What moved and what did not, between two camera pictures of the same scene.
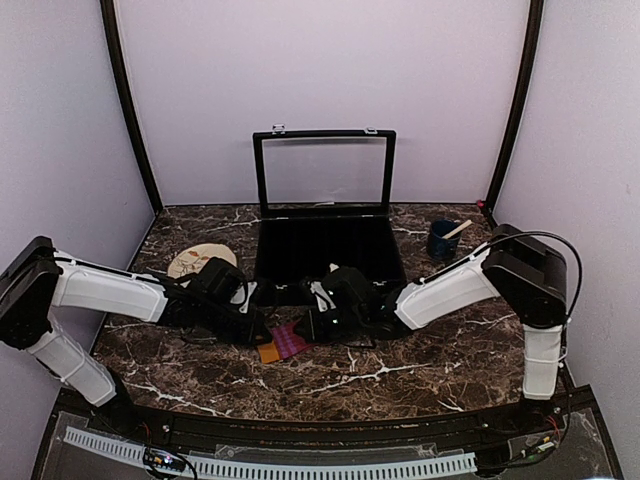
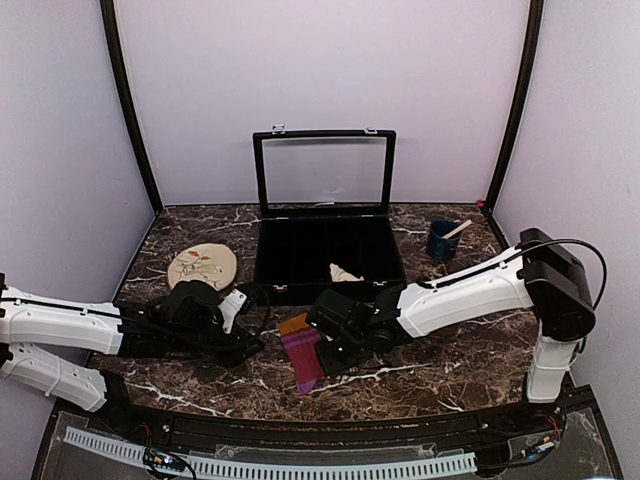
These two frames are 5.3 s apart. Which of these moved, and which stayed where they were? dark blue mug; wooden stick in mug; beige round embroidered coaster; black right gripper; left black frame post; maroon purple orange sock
Moved: maroon purple orange sock; black right gripper
Stayed: left black frame post; dark blue mug; beige round embroidered coaster; wooden stick in mug
